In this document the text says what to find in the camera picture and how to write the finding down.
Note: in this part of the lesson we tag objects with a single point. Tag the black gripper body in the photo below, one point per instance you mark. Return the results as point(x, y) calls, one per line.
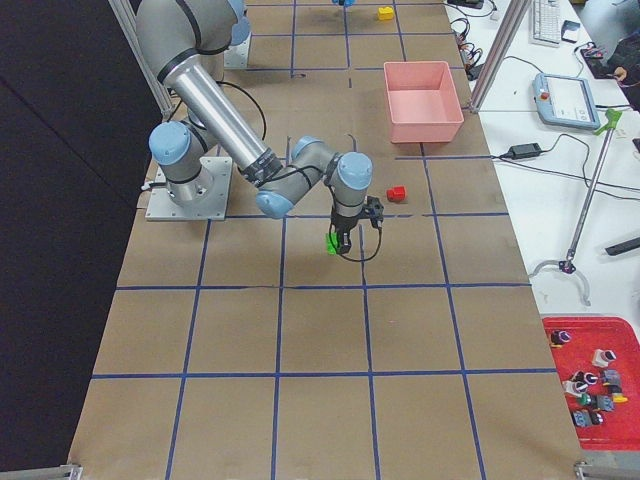
point(346, 223)

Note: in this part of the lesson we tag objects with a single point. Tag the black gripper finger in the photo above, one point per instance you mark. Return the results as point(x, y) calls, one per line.
point(343, 241)

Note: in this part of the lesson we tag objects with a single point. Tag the green two-stud block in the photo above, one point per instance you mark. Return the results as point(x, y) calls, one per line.
point(332, 243)

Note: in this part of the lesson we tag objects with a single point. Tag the blue three-stud block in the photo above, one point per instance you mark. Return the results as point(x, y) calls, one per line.
point(344, 3)

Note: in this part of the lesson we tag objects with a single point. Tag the pink plastic box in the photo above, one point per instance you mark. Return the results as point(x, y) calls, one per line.
point(422, 102)

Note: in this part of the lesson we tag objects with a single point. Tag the red small block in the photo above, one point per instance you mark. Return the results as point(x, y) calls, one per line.
point(396, 194)

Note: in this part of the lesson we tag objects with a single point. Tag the black power adapter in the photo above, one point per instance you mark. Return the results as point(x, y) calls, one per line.
point(524, 151)

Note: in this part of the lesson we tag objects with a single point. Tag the yellow two-stud block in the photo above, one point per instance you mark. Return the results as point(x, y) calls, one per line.
point(385, 13)

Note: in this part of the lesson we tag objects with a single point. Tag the grabber reach tool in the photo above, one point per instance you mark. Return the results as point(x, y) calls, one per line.
point(567, 265)

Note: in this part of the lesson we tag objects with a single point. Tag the teach pendant tablet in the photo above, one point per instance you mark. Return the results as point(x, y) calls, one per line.
point(565, 101)

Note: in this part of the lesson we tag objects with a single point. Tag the white keyboard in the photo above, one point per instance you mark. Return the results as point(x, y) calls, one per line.
point(545, 26)

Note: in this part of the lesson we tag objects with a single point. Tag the red parts tray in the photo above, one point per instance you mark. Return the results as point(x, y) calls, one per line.
point(597, 361)

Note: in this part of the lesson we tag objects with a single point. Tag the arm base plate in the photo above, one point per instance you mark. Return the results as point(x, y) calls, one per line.
point(204, 198)

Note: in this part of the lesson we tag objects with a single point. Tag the aluminium frame post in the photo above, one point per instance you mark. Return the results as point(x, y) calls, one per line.
point(506, 32)

